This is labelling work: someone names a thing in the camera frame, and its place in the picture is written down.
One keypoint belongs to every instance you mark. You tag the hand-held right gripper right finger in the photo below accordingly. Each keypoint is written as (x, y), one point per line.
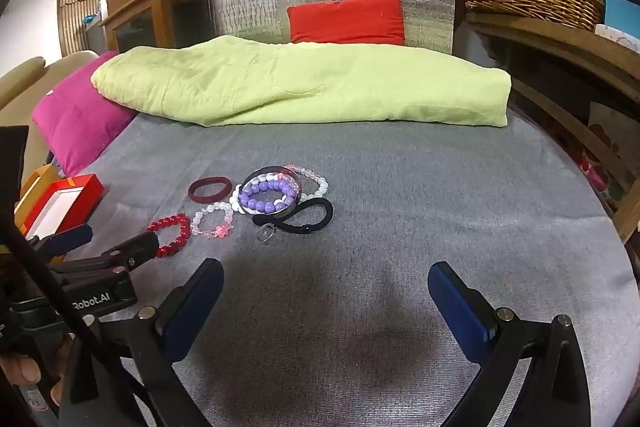
(457, 307)

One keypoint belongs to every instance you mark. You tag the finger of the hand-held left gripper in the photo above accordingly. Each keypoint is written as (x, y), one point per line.
(75, 237)
(135, 249)

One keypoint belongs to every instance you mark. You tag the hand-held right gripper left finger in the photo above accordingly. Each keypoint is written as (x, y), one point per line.
(192, 307)

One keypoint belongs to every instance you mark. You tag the red box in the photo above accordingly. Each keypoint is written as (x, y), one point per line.
(87, 186)

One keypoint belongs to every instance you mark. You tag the maroon bangle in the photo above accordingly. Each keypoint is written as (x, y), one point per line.
(191, 191)

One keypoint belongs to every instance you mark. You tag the dark glossy bangle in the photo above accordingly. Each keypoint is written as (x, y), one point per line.
(270, 169)

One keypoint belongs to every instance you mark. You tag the person's left hand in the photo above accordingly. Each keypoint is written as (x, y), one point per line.
(22, 369)

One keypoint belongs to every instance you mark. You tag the orange box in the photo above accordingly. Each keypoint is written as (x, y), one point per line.
(32, 187)

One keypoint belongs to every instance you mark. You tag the grey bed cover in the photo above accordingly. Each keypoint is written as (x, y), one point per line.
(425, 187)

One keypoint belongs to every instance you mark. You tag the pink cushion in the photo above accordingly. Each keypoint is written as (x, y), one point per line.
(80, 112)

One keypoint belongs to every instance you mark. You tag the beige sofa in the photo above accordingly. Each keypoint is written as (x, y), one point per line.
(20, 82)

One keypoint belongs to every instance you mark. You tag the brown window blind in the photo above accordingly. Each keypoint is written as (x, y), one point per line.
(72, 22)

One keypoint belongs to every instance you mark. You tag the light green blanket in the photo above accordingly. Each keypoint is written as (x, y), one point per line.
(300, 82)

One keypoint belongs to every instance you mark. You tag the wooden shelf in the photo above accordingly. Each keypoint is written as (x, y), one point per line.
(550, 37)

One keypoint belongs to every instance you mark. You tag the red cushion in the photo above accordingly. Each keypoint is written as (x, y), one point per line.
(345, 19)

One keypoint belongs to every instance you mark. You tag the blue card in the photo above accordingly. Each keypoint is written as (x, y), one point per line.
(622, 12)

